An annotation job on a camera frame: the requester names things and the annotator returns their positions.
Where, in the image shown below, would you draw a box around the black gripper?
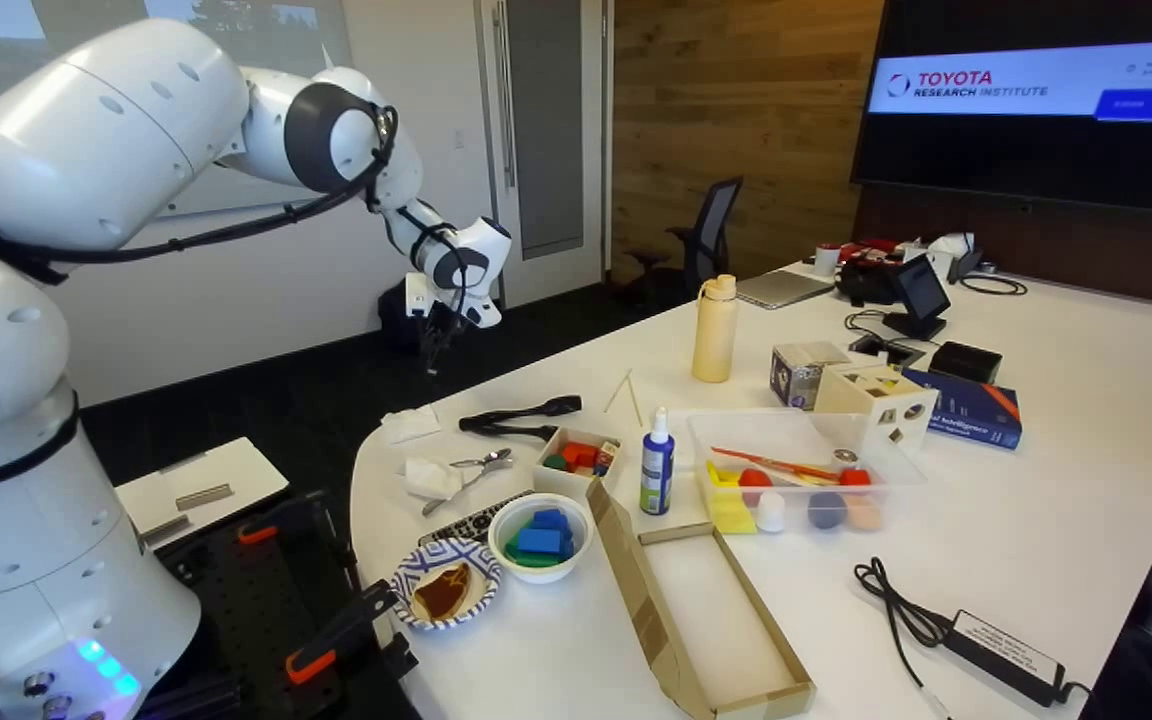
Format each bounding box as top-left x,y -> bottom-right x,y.
401,266 -> 470,382

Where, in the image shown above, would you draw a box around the white napkin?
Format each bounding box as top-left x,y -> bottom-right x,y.
375,399 -> 454,451
401,451 -> 466,508

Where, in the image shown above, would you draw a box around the crumpled white napkin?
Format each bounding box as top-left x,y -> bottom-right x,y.
401,451 -> 466,508

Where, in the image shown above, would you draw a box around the metal spoon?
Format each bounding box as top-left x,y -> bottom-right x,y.
415,451 -> 514,518

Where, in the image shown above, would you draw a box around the wooden box of coloured blocks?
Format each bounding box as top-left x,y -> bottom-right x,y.
526,424 -> 624,498

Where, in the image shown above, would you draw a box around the wooden chopstick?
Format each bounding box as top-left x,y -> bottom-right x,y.
613,369 -> 649,431
599,372 -> 628,431

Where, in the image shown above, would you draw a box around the white bowl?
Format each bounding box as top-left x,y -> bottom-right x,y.
483,488 -> 596,589

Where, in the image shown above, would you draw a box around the blue toy blocks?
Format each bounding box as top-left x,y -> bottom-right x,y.
505,508 -> 579,573

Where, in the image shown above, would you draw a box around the grey glass door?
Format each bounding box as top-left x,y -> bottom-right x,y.
470,0 -> 616,310

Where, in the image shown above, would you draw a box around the brown pie slice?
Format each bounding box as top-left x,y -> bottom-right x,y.
408,563 -> 481,625

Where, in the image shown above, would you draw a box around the white board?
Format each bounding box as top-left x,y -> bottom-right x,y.
110,431 -> 296,554

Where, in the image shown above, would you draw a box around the grey metal strip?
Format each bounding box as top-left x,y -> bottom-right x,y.
170,479 -> 239,514

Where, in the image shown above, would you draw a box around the cream squeeze bottle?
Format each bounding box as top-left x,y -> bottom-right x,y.
687,266 -> 745,387

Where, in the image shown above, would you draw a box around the black office chair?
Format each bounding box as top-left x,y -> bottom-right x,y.
660,173 -> 749,301

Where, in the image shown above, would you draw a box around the black robot mounting stand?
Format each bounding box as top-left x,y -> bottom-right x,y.
131,488 -> 424,720

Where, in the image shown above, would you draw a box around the yellow toy block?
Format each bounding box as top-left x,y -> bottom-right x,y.
701,460 -> 765,538

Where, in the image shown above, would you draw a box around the grey closed laptop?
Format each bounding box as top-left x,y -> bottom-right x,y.
736,264 -> 840,314

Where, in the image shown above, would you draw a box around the clear plastic toy container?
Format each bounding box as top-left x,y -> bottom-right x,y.
683,405 -> 926,538

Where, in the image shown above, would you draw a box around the open cardboard tray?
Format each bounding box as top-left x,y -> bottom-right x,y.
583,476 -> 821,720

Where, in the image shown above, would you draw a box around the black pouch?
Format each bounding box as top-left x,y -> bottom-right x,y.
834,253 -> 916,306

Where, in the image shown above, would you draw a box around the red tool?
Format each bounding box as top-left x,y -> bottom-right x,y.
830,236 -> 906,266

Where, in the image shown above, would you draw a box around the black tablet on stand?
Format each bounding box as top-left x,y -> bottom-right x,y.
881,253 -> 956,345

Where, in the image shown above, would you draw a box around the white boxy device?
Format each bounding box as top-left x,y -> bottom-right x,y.
925,228 -> 989,283

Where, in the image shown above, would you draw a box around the small black case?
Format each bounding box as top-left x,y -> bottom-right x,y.
926,339 -> 1009,387

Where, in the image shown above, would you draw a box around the blue cardboard box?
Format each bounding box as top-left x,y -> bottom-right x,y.
902,365 -> 1029,456

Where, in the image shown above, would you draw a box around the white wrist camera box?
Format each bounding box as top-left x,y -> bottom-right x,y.
453,275 -> 507,337

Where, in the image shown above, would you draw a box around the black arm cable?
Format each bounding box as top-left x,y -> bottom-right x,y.
0,98 -> 402,291

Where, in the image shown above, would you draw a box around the black clamp orange handle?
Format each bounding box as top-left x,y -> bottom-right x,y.
279,574 -> 401,690
231,508 -> 289,550

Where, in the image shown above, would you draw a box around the wall mounted TV screen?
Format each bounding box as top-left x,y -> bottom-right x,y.
849,0 -> 1152,221

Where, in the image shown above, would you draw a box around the black power adapter with cable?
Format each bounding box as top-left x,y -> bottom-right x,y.
849,550 -> 1096,712

